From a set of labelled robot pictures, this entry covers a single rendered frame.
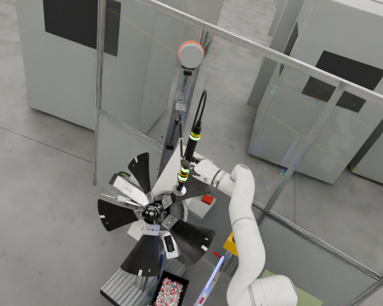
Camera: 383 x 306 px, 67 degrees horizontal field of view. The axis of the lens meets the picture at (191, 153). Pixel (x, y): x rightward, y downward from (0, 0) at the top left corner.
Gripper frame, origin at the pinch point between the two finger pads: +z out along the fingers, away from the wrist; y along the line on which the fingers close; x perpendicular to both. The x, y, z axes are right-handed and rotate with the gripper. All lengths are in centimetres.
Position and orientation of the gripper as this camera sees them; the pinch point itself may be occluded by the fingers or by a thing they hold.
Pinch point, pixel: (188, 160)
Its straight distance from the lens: 135.4
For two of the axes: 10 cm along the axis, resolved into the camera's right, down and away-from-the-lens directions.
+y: 5.2, -4.4, 7.3
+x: 2.3, -7.6, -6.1
